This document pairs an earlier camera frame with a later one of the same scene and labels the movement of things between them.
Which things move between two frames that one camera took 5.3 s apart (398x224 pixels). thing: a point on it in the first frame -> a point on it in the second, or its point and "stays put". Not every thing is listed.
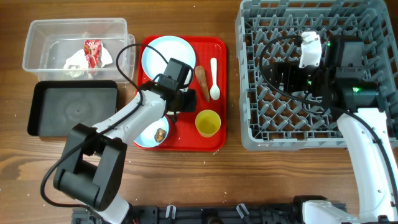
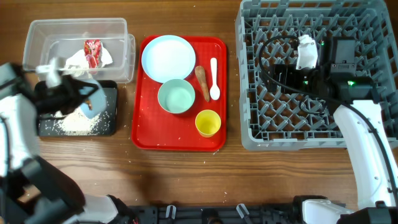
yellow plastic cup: x=208 y=122 stays put
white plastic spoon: x=214 y=93 stays put
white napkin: x=76 y=65 stays put
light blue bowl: x=146 y=138 -> x=95 y=104
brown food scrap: x=160 y=135 -> x=89 y=104
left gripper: x=191 y=104 -> x=75 y=84
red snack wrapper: x=92 y=50 stays put
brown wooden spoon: x=201 y=74 stays put
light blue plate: x=170 y=46 stays put
